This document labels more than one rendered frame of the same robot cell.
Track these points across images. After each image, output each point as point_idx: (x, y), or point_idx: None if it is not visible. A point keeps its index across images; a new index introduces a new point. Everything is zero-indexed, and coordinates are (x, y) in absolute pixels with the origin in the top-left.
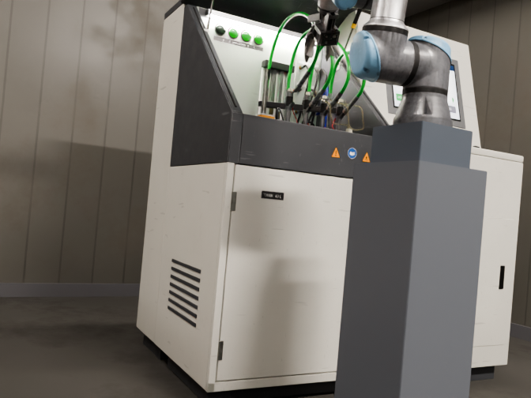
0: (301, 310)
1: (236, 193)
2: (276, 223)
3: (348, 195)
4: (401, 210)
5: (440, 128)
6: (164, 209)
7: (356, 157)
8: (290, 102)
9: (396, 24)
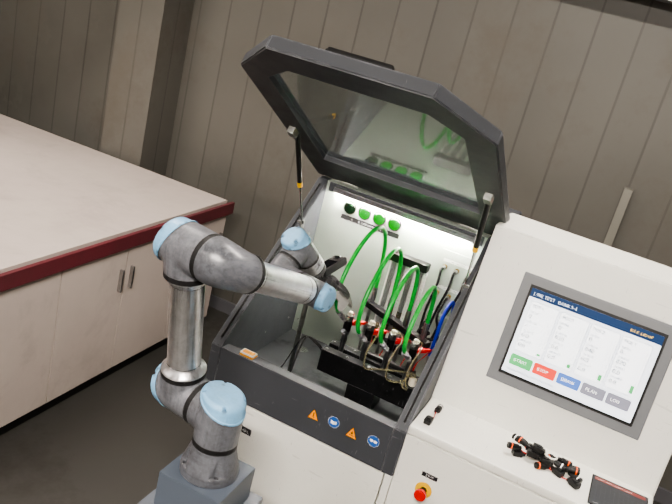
0: None
1: None
2: (241, 453)
3: (322, 461)
4: None
5: (179, 485)
6: None
7: (339, 428)
8: (344, 327)
9: (167, 374)
